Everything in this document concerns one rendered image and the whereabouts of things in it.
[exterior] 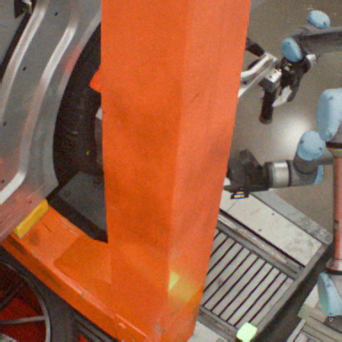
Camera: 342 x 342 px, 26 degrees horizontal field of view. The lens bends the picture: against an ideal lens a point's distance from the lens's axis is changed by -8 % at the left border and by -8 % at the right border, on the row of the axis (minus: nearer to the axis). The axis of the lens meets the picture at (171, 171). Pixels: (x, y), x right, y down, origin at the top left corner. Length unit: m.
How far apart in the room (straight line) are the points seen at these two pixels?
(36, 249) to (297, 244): 1.12
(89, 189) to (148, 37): 1.74
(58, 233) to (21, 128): 0.40
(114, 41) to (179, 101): 0.13
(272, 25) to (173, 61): 2.68
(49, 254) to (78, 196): 0.67
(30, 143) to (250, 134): 1.50
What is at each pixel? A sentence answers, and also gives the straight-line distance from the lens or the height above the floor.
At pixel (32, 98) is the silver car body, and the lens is 1.81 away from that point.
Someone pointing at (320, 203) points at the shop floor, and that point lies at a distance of 3.06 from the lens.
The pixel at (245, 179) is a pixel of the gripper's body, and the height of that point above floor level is 0.84.
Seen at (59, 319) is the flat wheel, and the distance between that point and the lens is 2.19.
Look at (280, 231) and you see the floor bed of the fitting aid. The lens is 2.87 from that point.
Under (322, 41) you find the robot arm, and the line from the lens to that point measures 2.12.
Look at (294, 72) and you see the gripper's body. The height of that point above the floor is 0.90.
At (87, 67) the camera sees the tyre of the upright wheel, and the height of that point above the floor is 1.08.
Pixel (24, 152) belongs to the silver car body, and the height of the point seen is 0.99.
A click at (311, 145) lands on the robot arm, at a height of 0.96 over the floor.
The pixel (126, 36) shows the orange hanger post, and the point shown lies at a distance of 1.07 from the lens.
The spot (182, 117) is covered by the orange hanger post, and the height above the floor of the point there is 1.65.
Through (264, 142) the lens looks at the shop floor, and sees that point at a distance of 3.19.
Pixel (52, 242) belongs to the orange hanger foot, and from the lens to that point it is 2.11.
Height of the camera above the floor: 2.51
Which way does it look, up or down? 55 degrees down
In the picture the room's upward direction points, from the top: 4 degrees clockwise
